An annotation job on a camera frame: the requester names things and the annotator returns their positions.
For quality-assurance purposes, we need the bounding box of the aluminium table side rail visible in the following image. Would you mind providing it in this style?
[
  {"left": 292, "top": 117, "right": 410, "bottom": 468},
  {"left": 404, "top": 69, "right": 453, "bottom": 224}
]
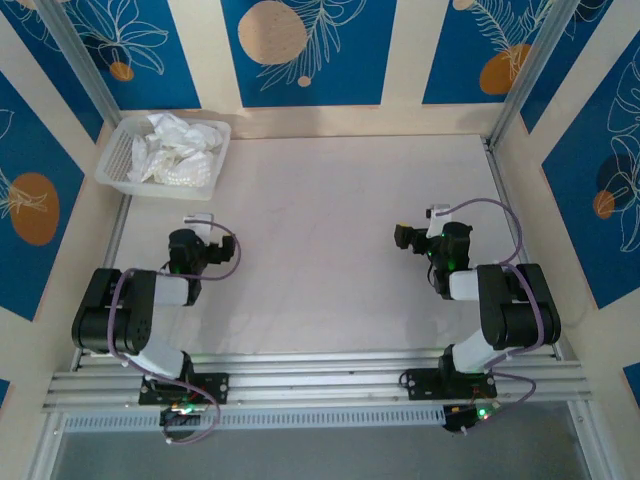
[
  {"left": 74, "top": 197, "right": 132, "bottom": 371},
  {"left": 482, "top": 137, "right": 561, "bottom": 359}
]

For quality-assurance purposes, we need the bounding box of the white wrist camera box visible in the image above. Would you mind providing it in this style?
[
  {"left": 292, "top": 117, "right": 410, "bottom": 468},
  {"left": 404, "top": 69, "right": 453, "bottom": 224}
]
[
  {"left": 424, "top": 203, "right": 452, "bottom": 240},
  {"left": 182, "top": 213, "right": 216, "bottom": 239}
]

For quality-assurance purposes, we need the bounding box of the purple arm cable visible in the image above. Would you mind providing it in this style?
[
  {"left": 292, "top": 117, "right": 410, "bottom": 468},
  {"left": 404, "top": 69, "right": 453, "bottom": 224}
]
[
  {"left": 437, "top": 198, "right": 549, "bottom": 435},
  {"left": 107, "top": 219, "right": 242, "bottom": 445}
]

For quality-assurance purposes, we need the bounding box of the grey slotted cable duct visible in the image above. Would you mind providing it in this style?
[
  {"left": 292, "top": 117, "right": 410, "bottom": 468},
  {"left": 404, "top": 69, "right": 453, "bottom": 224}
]
[{"left": 62, "top": 404, "right": 449, "bottom": 434}]

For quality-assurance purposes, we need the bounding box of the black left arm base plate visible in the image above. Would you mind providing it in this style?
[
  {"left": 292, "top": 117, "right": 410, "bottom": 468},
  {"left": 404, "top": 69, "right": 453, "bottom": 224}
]
[{"left": 138, "top": 372, "right": 230, "bottom": 406}]

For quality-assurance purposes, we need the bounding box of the aluminium frame post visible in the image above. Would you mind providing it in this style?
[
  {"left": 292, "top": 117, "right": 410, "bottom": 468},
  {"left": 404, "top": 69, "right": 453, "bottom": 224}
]
[
  {"left": 487, "top": 0, "right": 577, "bottom": 151},
  {"left": 34, "top": 0, "right": 125, "bottom": 132}
]

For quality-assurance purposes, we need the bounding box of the white plastic mesh basket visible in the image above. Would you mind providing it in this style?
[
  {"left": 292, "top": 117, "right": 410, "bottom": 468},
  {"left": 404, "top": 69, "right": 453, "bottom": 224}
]
[{"left": 94, "top": 117, "right": 232, "bottom": 202}]

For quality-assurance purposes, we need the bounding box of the aluminium frame leg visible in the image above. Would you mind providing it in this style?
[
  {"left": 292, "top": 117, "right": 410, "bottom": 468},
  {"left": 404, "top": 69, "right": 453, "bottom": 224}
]
[
  {"left": 22, "top": 412, "right": 69, "bottom": 480},
  {"left": 567, "top": 402, "right": 617, "bottom": 480}
]

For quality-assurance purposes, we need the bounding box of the white t-shirt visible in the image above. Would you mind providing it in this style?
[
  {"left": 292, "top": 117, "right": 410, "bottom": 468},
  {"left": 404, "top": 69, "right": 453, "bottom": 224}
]
[{"left": 125, "top": 112, "right": 225, "bottom": 189}]

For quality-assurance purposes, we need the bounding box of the aluminium mounting rail frame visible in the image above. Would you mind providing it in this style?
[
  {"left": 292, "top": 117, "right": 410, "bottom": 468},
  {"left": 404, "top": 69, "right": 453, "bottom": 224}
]
[{"left": 42, "top": 349, "right": 594, "bottom": 415}]

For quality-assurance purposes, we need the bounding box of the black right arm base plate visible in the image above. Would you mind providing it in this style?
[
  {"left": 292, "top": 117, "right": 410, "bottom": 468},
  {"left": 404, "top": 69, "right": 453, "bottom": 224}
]
[{"left": 403, "top": 368, "right": 499, "bottom": 401}]

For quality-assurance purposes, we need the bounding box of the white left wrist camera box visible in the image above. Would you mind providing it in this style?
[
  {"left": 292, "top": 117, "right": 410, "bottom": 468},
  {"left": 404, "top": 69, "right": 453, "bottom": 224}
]
[{"left": 182, "top": 213, "right": 216, "bottom": 239}]

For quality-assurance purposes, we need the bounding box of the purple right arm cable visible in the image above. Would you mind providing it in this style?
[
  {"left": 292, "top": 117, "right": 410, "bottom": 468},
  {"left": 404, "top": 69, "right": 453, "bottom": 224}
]
[{"left": 437, "top": 198, "right": 549, "bottom": 435}]

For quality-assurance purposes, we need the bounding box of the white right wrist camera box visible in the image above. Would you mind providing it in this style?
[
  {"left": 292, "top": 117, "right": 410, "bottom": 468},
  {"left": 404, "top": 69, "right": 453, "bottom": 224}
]
[{"left": 424, "top": 203, "right": 452, "bottom": 240}]

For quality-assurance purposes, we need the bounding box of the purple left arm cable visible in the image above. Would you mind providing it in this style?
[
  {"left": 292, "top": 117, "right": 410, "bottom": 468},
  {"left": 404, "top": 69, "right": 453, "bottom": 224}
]
[{"left": 107, "top": 219, "right": 242, "bottom": 445}]

